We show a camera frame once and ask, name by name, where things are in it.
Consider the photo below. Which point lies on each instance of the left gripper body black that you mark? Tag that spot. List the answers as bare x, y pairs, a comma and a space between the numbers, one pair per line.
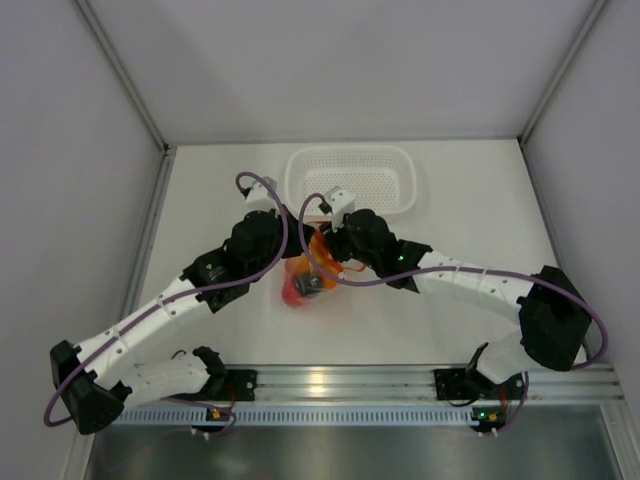
263, 264

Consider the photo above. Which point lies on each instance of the red fake apple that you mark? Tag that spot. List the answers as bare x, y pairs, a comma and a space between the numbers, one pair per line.
292, 297

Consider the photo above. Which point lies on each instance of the orange fake fruit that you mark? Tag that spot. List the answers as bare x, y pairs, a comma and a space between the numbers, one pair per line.
321, 254

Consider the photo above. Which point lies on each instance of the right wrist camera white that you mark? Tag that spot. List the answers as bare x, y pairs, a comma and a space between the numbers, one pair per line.
337, 204

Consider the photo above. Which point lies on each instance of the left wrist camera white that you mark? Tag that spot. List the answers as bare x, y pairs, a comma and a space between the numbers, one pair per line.
259, 195

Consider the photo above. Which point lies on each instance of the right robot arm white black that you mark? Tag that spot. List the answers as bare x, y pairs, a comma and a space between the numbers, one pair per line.
545, 307

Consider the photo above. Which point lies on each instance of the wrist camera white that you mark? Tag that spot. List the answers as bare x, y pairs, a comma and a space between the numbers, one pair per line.
259, 195
337, 204

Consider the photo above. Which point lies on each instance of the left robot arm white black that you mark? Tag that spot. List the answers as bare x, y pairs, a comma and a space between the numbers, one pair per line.
100, 378

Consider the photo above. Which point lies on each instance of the white perforated plastic basket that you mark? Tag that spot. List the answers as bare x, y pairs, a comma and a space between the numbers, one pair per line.
380, 177

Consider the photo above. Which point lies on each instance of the aluminium rail frame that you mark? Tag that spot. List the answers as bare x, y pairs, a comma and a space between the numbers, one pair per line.
409, 384

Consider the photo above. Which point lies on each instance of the dark fake plum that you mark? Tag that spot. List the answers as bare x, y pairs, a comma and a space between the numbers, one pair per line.
309, 284

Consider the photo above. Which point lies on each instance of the clear zip top bag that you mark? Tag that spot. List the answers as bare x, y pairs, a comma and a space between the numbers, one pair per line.
301, 264

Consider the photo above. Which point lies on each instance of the white slotted cable duct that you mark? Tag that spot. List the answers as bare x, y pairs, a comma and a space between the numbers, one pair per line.
248, 415

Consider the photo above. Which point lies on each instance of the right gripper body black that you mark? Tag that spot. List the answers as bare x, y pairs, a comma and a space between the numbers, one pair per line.
347, 248

